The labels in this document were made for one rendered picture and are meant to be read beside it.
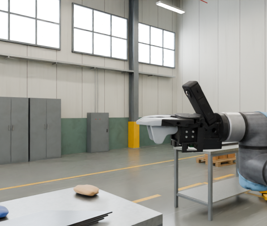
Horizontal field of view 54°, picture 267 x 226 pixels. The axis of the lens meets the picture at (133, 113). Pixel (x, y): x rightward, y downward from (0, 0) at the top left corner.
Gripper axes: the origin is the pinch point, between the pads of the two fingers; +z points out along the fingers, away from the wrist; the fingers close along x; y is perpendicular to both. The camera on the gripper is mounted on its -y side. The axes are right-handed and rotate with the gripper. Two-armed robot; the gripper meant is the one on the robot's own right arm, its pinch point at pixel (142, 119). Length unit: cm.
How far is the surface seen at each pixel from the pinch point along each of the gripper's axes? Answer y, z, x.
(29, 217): 44, 31, 43
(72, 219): 44, 15, 37
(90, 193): 48, 6, 67
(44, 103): 79, 96, 808
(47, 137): 186, 86, 799
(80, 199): 50, 11, 66
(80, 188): 48, 11, 74
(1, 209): 46, 44, 54
